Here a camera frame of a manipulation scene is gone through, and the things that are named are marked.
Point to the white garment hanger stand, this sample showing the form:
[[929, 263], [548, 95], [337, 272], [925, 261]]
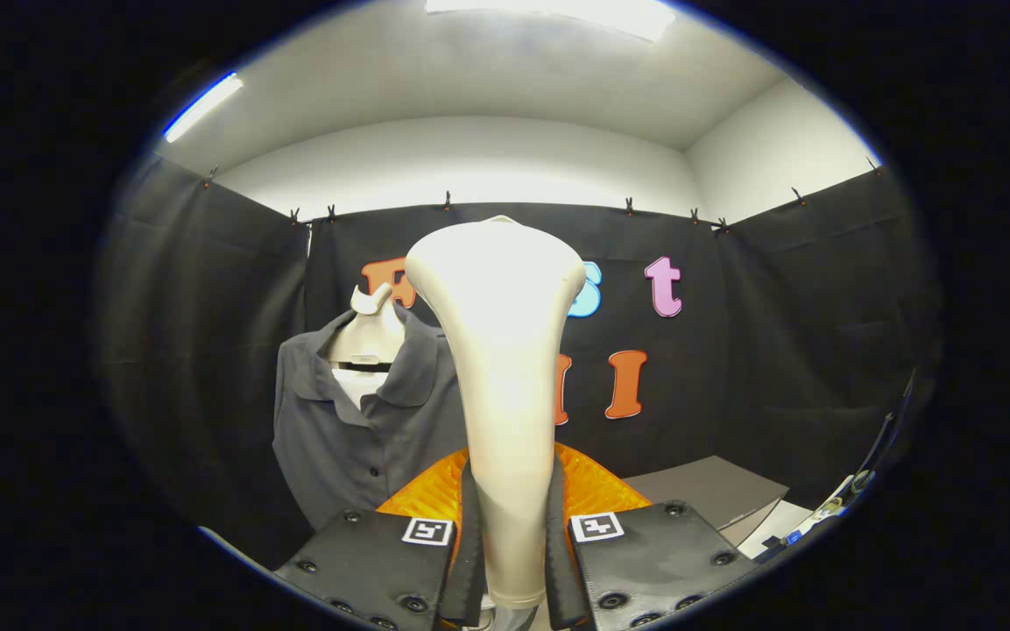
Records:
[[373, 337]]

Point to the grey cabinet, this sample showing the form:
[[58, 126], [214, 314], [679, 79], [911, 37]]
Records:
[[706, 491]]

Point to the black backdrop cloth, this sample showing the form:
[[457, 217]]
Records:
[[776, 350]]

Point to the dark grey collared shirt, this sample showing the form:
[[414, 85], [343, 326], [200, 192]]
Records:
[[338, 447]]

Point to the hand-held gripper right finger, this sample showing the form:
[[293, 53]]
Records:
[[559, 570]]

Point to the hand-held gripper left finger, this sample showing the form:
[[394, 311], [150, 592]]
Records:
[[472, 570]]

